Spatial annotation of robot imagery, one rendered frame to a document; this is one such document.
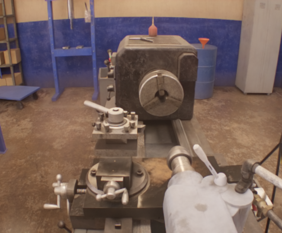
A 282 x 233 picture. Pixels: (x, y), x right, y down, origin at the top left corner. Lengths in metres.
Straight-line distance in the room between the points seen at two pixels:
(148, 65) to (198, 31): 3.48
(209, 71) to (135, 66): 2.96
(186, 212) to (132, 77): 1.15
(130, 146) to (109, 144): 0.09
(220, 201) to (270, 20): 4.46
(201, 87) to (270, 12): 1.83
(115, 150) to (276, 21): 4.35
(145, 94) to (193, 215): 0.95
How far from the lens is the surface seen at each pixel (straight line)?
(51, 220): 2.25
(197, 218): 0.60
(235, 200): 0.66
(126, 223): 0.96
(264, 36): 4.92
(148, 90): 1.43
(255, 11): 4.79
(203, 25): 5.03
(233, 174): 1.24
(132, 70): 1.60
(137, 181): 1.01
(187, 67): 1.57
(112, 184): 0.87
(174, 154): 0.86
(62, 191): 1.10
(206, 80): 4.48
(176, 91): 1.45
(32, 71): 5.40
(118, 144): 1.02
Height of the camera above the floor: 1.59
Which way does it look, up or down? 25 degrees down
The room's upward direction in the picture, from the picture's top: straight up
